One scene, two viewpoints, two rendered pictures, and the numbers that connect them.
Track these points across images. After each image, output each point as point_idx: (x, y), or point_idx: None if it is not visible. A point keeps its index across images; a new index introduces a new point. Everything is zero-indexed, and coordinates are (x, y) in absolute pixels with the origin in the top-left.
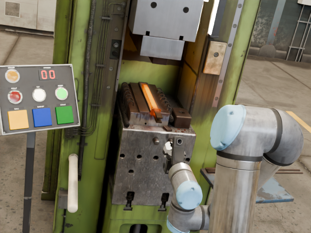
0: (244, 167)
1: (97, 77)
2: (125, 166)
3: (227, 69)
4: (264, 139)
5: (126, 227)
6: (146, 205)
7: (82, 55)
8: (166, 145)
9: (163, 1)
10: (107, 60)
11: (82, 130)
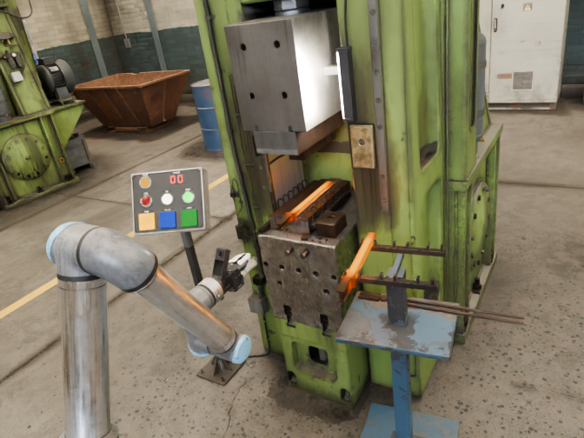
0: (60, 285)
1: (250, 177)
2: (272, 276)
3: (385, 159)
4: (69, 259)
5: (304, 347)
6: (307, 324)
7: (232, 155)
8: (235, 257)
9: (259, 89)
10: (255, 158)
11: (249, 232)
